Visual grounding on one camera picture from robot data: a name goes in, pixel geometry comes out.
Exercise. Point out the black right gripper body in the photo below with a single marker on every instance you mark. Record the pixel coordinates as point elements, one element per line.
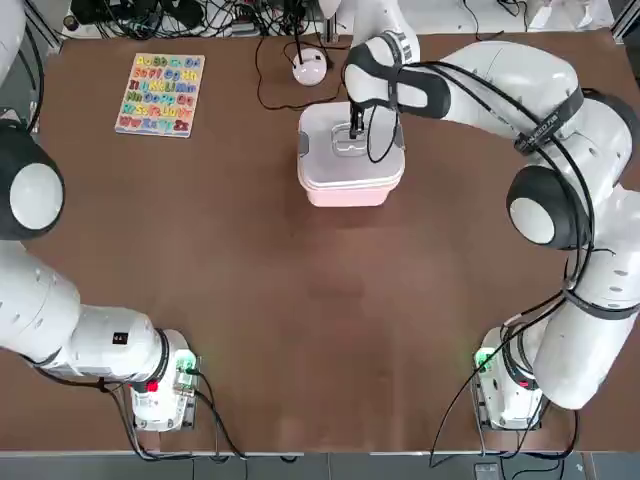
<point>358,114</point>

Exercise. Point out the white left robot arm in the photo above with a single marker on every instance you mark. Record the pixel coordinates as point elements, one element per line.
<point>45,310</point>

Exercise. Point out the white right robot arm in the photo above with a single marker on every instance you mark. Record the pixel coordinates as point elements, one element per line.
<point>500,75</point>

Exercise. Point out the pink storage bin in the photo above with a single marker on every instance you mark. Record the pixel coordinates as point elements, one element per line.
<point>345,198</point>

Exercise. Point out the white desk lamp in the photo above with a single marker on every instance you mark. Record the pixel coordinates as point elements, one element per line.
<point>310,70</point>

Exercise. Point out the alphabet puzzle board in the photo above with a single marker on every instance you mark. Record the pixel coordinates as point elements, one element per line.
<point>160,95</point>

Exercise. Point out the grey foot pedal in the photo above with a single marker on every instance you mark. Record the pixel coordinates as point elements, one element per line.
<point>487,472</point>

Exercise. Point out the aluminium frame post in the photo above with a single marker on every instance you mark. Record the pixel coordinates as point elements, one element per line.
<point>330,30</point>

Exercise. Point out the aluminium frame beam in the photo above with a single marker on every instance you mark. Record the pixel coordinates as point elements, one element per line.
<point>625,22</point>

